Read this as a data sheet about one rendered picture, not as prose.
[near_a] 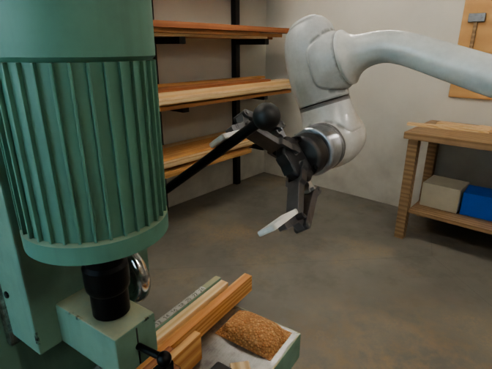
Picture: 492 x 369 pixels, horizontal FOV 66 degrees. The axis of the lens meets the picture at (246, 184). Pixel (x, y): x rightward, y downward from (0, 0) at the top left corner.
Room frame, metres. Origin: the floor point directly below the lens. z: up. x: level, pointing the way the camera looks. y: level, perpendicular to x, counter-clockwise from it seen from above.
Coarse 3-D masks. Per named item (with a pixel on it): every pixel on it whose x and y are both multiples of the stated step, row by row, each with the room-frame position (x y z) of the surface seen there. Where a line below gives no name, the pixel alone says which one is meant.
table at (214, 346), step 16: (224, 320) 0.63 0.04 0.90; (208, 336) 0.59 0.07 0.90; (208, 352) 0.55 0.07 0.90; (224, 352) 0.55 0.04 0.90; (240, 352) 0.55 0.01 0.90; (288, 352) 0.55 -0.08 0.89; (192, 368) 0.51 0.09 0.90; (208, 368) 0.51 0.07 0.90; (256, 368) 0.51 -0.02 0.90; (272, 368) 0.51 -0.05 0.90; (288, 368) 0.56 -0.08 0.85
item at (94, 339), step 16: (64, 304) 0.46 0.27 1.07; (80, 304) 0.46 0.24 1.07; (64, 320) 0.45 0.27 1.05; (80, 320) 0.43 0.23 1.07; (96, 320) 0.43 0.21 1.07; (128, 320) 0.43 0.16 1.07; (144, 320) 0.43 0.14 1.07; (64, 336) 0.46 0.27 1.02; (80, 336) 0.43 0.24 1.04; (96, 336) 0.41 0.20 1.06; (112, 336) 0.40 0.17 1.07; (128, 336) 0.41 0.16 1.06; (144, 336) 0.43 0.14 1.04; (80, 352) 0.44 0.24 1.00; (96, 352) 0.41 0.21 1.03; (112, 352) 0.39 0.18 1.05; (128, 352) 0.40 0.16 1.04; (112, 368) 0.40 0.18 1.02; (128, 368) 0.40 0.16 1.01
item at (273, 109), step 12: (264, 108) 0.46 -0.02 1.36; (276, 108) 0.46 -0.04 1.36; (252, 120) 0.48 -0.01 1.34; (264, 120) 0.45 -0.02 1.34; (276, 120) 0.46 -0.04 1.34; (240, 132) 0.48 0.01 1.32; (252, 132) 0.48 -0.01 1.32; (228, 144) 0.49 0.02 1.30; (204, 156) 0.52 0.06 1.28; (216, 156) 0.51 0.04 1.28; (192, 168) 0.53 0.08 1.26; (180, 180) 0.55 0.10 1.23; (168, 192) 0.56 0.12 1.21
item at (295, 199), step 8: (304, 160) 0.59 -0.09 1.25; (304, 168) 0.58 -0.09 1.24; (304, 176) 0.57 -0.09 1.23; (288, 184) 0.57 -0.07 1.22; (296, 184) 0.56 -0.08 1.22; (304, 184) 0.56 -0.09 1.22; (288, 192) 0.56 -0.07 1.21; (296, 192) 0.54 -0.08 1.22; (288, 200) 0.54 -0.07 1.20; (296, 200) 0.53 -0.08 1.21; (288, 208) 0.53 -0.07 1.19; (296, 208) 0.52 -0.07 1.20; (296, 216) 0.51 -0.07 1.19; (304, 216) 0.50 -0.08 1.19
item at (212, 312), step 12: (228, 288) 0.68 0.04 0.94; (240, 288) 0.70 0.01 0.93; (216, 300) 0.64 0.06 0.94; (228, 300) 0.66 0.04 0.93; (240, 300) 0.70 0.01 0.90; (204, 312) 0.61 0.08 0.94; (216, 312) 0.62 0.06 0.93; (192, 324) 0.57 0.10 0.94; (204, 324) 0.59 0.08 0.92; (180, 336) 0.54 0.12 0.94
